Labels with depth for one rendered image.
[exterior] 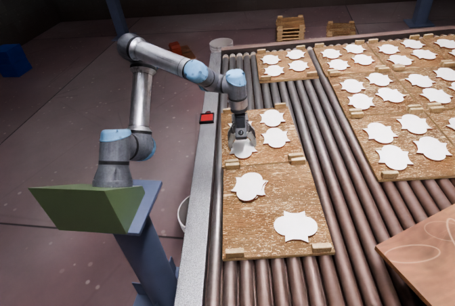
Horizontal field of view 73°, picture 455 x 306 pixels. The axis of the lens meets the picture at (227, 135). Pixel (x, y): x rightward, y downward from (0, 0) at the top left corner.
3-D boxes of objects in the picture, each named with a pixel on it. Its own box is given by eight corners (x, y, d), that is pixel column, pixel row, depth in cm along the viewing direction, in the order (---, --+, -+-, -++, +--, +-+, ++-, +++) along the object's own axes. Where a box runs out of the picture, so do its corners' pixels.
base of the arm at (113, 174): (82, 186, 117) (84, 160, 118) (107, 184, 131) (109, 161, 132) (118, 187, 113) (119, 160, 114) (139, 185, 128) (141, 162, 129)
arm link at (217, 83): (195, 66, 120) (220, 69, 116) (208, 74, 131) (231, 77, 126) (191, 86, 120) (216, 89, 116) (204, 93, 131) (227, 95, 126)
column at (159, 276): (124, 329, 171) (54, 239, 117) (148, 264, 200) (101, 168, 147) (190, 338, 164) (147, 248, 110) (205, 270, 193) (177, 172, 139)
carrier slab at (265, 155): (222, 170, 130) (221, 167, 129) (221, 115, 163) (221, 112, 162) (305, 162, 129) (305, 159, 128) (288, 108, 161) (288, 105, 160)
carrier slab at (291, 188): (223, 261, 98) (222, 258, 97) (223, 170, 130) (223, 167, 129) (334, 254, 96) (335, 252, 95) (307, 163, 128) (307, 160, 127)
